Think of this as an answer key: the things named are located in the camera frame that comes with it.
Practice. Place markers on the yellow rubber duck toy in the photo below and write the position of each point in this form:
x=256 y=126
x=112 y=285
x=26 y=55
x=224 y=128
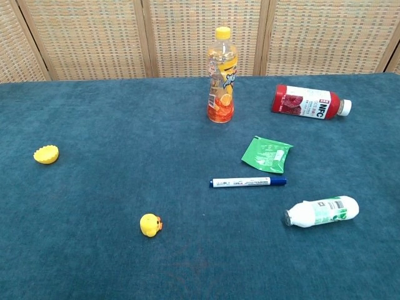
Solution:
x=148 y=224

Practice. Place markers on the blue white marker pen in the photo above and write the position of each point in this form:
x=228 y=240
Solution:
x=247 y=182

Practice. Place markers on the orange drink bottle yellow cap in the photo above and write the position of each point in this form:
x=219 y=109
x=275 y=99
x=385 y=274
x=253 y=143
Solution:
x=221 y=93

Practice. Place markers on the green foil sachet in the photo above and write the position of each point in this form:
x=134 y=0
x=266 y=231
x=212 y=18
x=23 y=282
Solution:
x=266 y=154

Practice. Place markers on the red NFC juice bottle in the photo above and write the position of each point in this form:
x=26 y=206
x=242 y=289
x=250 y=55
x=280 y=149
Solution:
x=307 y=102

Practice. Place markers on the white green yogurt bottle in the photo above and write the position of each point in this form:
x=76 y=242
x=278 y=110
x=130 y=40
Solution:
x=322 y=212

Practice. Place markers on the yellow eggshell cup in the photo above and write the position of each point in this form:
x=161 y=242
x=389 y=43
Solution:
x=46 y=154

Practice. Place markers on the woven rattan folding screen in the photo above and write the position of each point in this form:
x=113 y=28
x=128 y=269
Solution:
x=93 y=37

